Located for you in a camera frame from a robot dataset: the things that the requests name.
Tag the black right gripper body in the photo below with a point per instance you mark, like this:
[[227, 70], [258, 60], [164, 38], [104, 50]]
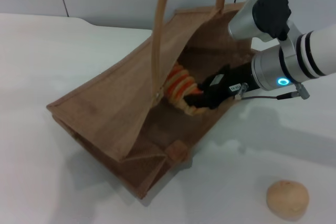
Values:
[[225, 87]]

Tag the orange striped bread loaf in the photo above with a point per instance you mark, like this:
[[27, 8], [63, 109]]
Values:
[[181, 85]]

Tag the round egg yolk pastry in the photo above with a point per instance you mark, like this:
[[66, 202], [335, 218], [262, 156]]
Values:
[[287, 200]]

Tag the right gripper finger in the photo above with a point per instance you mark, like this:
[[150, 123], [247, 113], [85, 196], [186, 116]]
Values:
[[197, 102], [202, 88]]

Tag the brown jute tote bag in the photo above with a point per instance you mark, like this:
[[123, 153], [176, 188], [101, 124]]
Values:
[[110, 108]]

